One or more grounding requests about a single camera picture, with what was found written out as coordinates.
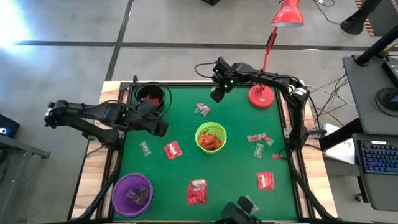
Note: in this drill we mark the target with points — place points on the red desk lamp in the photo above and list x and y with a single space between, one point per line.
287 14

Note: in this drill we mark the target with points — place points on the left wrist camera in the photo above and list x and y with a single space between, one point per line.
160 127

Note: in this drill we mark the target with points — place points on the grey keyboard tray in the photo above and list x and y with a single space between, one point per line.
382 189

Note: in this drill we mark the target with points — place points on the black frame leg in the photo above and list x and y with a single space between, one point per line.
308 193
99 199

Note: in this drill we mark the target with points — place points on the green table mat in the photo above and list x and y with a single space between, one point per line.
180 174

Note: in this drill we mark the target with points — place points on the silver corner bracket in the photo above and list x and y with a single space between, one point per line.
287 133

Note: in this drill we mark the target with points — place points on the black plastic bucket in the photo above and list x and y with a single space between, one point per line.
143 93

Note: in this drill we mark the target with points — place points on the grey bench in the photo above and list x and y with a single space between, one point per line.
18 149

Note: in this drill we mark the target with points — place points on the grey side desk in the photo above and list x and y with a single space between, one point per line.
363 90

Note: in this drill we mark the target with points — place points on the green plastic bucket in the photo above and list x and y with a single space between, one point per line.
219 129

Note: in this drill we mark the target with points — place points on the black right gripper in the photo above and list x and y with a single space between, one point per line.
228 77

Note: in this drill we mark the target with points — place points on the clear wrapper green candy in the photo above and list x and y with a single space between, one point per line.
145 148
258 150

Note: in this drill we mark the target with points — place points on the white box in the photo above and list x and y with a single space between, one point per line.
329 128

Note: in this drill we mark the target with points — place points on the black device blue light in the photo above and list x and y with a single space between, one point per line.
7 126

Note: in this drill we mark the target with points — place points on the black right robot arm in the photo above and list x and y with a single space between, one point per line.
273 79

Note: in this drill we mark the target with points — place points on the white paper sheet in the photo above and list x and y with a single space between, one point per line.
342 154

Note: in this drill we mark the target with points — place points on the silver red candy pack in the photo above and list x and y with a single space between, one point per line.
198 183

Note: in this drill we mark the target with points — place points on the black desk support bar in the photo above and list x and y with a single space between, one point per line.
342 133

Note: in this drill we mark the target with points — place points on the purple plastic bucket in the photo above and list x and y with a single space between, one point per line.
121 193

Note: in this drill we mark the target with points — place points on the red Skittles candy pack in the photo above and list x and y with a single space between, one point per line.
173 150
196 196
152 99
265 181

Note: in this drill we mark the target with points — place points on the backlit black keyboard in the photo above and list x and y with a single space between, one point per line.
377 157

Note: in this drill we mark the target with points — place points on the round black device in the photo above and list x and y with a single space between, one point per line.
387 98

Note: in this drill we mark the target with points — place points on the black stand pole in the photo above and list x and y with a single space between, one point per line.
376 46
357 18

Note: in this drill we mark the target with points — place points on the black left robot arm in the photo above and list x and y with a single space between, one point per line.
77 112

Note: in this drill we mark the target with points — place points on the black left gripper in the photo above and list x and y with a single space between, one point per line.
146 119

